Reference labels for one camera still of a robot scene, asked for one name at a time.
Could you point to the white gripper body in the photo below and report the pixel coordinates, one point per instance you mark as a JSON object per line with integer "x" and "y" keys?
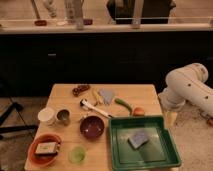
{"x": 170, "y": 118}

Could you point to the blue grey sponge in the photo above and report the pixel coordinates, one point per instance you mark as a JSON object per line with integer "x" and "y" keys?
{"x": 138, "y": 139}

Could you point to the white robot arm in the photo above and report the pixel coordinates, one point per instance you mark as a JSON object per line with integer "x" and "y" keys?
{"x": 187, "y": 84}

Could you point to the orange tomato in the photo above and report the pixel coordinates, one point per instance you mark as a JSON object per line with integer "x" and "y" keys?
{"x": 138, "y": 111}

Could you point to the green plastic tray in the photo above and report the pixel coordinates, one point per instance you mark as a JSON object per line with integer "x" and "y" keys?
{"x": 159, "y": 152}

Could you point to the green chili pepper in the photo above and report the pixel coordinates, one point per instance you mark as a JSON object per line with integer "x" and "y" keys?
{"x": 124, "y": 104}

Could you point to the grey cloth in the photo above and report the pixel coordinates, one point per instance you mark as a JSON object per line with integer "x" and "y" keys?
{"x": 107, "y": 95}

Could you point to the yellow corn piece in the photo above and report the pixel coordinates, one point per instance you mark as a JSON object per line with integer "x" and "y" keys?
{"x": 97, "y": 97}

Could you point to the dark red bowl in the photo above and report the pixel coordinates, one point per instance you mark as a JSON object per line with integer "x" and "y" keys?
{"x": 92, "y": 127}

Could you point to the brown red toy food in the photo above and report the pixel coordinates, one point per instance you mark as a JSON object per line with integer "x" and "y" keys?
{"x": 80, "y": 89}

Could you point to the green translucent cup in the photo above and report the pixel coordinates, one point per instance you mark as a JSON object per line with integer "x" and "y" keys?
{"x": 76, "y": 155}

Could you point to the dark monitor on counter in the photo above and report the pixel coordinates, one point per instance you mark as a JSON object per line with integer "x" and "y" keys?
{"x": 152, "y": 11}

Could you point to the grey metal mug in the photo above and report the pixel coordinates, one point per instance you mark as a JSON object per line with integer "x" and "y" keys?
{"x": 63, "y": 117}

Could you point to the white cup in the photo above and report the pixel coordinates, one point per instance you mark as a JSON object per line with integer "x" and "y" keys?
{"x": 46, "y": 116}

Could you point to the small box in bowl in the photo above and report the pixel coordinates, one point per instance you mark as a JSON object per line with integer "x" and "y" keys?
{"x": 46, "y": 148}

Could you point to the orange plastic bowl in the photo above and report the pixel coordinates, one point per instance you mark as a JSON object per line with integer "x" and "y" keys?
{"x": 42, "y": 161}

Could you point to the black chair base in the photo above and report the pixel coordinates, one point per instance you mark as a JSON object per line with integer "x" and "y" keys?
{"x": 12, "y": 121}

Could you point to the red dish on counter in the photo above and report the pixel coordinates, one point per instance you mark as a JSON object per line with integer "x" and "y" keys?
{"x": 40, "y": 23}

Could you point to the white handled kitchen tool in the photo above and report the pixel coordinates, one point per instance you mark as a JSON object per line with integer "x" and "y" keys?
{"x": 88, "y": 106}

